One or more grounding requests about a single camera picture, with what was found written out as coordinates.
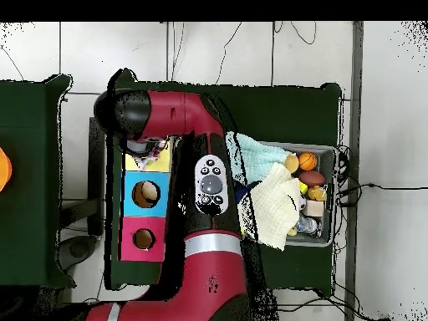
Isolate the colourful dotted cloth bag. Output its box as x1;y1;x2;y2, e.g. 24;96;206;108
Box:
131;138;171;171

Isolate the cream waffle cloth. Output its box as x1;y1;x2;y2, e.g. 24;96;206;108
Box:
248;162;302;252

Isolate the wooden box with three holes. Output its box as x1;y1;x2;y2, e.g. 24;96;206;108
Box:
118;135;176;262

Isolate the blue fluffy cloth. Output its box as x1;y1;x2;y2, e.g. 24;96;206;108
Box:
233;181;262;203

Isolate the mint waffle cloth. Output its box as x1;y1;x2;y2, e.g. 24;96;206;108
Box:
225;131;292;185

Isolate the peach foam ball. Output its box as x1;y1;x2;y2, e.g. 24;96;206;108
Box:
283;153;300;174

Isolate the dark green table cloth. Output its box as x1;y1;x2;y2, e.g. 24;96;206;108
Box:
0;74;76;290
104;68;344;297

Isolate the small orange basketball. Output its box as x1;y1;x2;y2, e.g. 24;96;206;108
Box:
298;151;319;172

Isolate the small brown football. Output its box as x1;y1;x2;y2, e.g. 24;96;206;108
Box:
297;170;326;188

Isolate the plain wooden cube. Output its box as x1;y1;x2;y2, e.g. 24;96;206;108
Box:
302;199;326;217

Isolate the black upright panel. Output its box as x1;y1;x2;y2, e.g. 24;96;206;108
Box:
87;116;107;237

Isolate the grey round stand base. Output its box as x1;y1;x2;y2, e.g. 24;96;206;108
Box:
57;234;99;273

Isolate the orange object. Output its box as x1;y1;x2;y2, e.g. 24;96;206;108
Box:
0;146;13;193

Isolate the shallow wire mesh bin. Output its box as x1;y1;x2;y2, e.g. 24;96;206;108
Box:
230;135;338;248

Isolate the thin black floor cable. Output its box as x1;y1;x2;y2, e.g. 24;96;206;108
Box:
289;21;318;46
215;21;242;85

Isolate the black power cable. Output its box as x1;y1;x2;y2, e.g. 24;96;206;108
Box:
335;181;428;208

